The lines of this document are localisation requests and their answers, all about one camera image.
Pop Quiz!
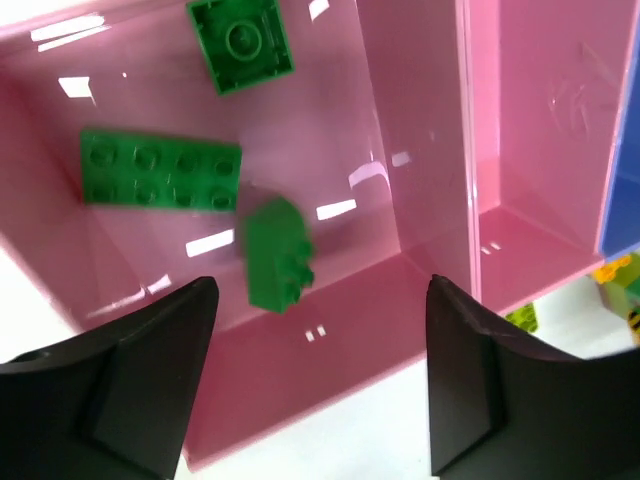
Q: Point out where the small pink container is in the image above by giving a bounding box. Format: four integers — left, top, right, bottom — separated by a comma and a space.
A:
458, 1, 639, 313

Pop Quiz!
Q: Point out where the dark green square lego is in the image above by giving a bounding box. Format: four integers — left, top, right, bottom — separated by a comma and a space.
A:
186, 0, 295, 95

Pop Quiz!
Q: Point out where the large pink container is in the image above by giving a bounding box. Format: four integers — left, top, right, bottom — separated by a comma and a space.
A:
1, 1, 476, 479

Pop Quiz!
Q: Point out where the lime lego with slope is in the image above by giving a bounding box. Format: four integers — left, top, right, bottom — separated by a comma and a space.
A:
505, 303, 539, 333

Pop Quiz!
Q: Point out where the lime lego on stack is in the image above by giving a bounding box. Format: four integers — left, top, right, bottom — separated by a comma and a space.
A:
599, 274, 639, 346

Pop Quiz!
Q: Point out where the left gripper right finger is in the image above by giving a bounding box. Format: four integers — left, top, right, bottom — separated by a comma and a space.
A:
426, 275, 639, 479

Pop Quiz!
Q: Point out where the dark blue container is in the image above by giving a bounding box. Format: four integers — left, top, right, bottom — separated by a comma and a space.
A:
599, 28, 639, 260

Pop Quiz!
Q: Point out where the orange lego plate stack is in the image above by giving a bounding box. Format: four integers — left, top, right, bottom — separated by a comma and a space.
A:
590, 254, 632, 284

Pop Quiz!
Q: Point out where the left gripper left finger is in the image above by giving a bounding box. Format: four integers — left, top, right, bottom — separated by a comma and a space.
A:
1, 277, 219, 479

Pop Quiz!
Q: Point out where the green lego plate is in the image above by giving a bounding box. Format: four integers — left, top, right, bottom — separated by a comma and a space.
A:
80, 128, 242, 212

